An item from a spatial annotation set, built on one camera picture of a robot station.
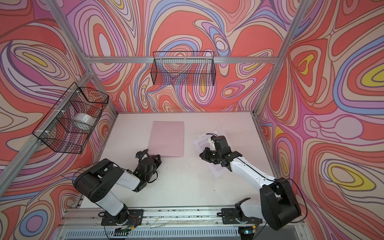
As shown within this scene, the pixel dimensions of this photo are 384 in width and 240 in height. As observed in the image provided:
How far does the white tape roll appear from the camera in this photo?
2.35 ft

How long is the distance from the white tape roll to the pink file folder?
0.36 meters

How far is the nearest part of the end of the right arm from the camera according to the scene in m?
0.63

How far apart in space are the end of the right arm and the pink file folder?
0.26 metres

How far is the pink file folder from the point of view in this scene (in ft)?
3.24

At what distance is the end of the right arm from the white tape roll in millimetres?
601

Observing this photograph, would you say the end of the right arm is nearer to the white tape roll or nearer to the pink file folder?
the pink file folder
